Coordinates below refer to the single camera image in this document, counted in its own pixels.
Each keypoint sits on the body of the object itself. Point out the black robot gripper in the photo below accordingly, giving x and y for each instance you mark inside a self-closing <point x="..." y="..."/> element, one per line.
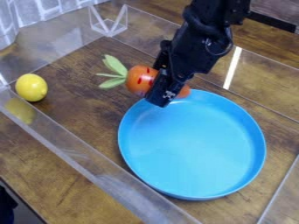
<point x="191" y="53"/>

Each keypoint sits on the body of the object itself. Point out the orange toy carrot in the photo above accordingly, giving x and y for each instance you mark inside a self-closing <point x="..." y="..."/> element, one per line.
<point x="137" y="78"/>

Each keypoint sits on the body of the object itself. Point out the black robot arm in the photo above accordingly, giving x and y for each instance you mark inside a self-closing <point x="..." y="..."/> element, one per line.
<point x="211" y="15"/>

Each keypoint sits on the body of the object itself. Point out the blue round plastic tray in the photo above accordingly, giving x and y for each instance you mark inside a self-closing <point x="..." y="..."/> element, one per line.
<point x="196" y="150"/>

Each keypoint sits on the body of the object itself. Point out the clear acrylic back barrier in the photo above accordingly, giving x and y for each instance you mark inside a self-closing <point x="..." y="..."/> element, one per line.
<point x="257" y="78"/>

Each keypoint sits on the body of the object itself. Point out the clear acrylic barrier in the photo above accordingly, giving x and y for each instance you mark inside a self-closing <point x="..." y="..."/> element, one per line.
<point x="257" y="78"/>
<point x="143" y="201"/>

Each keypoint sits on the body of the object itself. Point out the yellow toy lemon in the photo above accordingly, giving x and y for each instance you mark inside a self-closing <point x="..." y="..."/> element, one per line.
<point x="30" y="87"/>

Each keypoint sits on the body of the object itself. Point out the clear acrylic front barrier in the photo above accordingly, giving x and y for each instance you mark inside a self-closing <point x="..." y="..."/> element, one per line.
<point x="143" y="201"/>

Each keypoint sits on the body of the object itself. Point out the clear acrylic corner bracket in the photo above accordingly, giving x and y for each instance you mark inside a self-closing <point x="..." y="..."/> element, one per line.
<point x="105" y="26"/>

